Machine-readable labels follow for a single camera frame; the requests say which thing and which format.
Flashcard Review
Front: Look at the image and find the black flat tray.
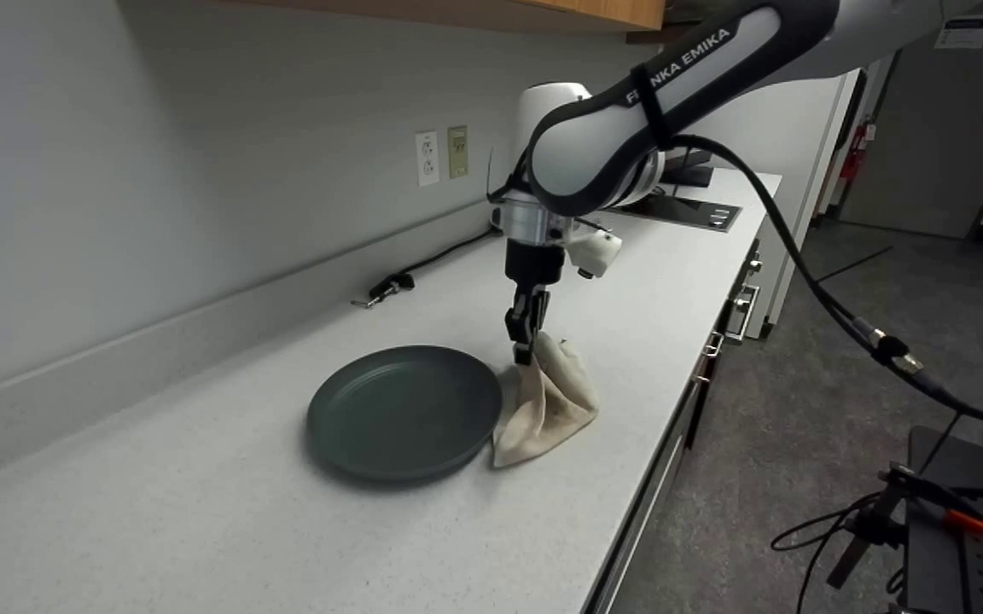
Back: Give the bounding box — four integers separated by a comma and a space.
630, 192, 744, 236

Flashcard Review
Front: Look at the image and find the black power cord with plug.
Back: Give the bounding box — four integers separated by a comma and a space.
351, 232, 494, 315

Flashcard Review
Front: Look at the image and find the small red wall device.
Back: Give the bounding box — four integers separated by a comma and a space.
837, 119, 878, 197

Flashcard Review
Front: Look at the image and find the beige wall plate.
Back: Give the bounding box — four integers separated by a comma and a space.
443, 123, 473, 183

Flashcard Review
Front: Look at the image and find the wooden wall cabinet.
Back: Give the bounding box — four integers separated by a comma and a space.
213, 0, 667, 33

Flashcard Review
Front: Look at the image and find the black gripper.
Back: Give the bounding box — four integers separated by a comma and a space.
500, 236, 571, 369

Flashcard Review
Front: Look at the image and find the black dishwasher front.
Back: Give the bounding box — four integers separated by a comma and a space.
582, 378, 713, 614

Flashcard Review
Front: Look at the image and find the black perforated table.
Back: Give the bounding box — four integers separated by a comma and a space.
899, 422, 983, 614

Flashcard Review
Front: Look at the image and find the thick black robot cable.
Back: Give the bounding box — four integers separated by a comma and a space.
672, 132, 983, 434

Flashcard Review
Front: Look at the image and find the black angled device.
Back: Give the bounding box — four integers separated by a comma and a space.
663, 149, 717, 192

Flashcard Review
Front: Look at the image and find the dark green round plate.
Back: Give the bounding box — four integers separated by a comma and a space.
302, 344, 506, 485

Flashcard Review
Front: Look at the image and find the black clamp with orange handle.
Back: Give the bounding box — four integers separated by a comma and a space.
825, 462, 983, 593

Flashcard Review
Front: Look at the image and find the white wall outlet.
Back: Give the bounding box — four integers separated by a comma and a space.
414, 128, 443, 192

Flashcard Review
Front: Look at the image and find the white paper sign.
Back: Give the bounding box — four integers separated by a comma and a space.
930, 9, 983, 54

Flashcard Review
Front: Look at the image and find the thin black floor cable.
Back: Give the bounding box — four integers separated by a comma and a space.
772, 496, 895, 614

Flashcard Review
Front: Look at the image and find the beige cloth towel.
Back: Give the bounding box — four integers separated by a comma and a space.
489, 327, 604, 476

